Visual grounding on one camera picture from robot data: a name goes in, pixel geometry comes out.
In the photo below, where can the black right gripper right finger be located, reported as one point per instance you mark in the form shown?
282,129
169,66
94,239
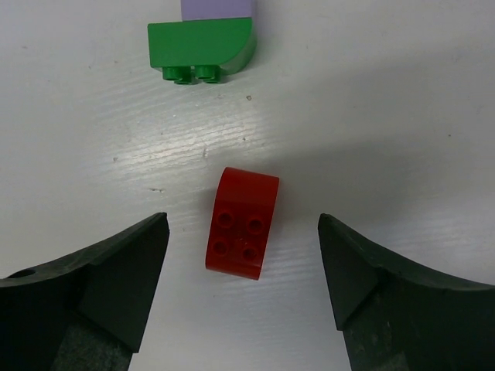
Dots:
396,314

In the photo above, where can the green curved lego brick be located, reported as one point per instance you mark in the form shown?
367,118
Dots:
205,50

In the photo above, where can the red curved lego brick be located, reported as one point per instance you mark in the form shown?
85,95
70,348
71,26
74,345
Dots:
243,210

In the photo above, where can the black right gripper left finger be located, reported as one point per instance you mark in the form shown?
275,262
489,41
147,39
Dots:
87,310

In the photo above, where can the lilac lego brick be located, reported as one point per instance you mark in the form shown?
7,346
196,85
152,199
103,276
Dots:
216,9

